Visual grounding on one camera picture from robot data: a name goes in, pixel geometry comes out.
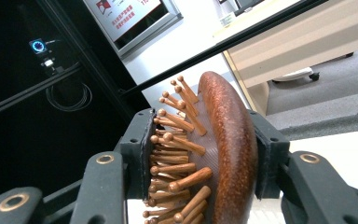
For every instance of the black frame crossbar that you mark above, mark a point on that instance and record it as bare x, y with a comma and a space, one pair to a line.
28, 90

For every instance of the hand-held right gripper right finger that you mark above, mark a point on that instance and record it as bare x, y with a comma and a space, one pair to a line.
307, 186

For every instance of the framed wall poster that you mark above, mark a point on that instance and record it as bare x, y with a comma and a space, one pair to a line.
130, 21

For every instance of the black frame post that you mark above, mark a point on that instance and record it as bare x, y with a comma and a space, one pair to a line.
84, 53

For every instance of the black horizontal frame bar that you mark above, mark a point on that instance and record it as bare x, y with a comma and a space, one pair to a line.
217, 46

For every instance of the light wooden desk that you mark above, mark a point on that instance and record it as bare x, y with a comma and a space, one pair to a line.
301, 40

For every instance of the white chair base with caster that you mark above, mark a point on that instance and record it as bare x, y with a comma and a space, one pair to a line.
298, 74

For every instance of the brown wooden hairbrush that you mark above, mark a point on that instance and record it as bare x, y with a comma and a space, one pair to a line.
233, 149

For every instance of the black curtain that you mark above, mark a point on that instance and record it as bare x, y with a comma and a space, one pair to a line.
18, 140

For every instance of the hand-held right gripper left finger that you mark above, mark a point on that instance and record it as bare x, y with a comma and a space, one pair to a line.
136, 155

